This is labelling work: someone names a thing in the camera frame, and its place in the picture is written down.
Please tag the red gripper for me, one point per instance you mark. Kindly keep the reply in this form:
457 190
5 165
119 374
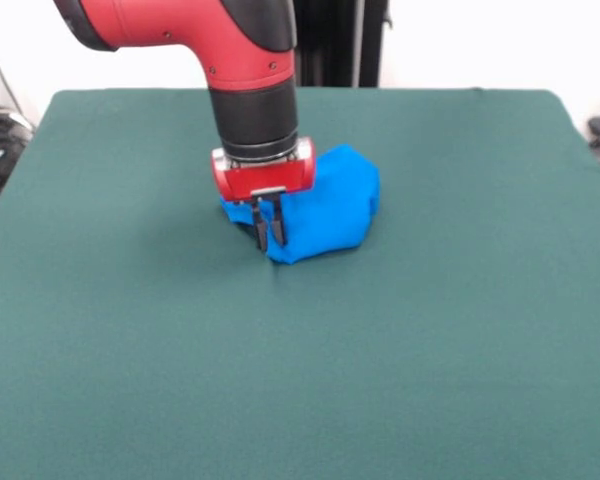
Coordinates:
265 181

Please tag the blue laundry item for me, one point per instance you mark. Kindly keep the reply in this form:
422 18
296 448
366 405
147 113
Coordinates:
330 215

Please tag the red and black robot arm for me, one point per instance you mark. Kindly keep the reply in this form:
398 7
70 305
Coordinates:
240 45

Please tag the dark green table cloth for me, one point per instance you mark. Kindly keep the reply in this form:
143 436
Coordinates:
130 350

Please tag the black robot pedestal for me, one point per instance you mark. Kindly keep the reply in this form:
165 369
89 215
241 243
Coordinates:
340 45

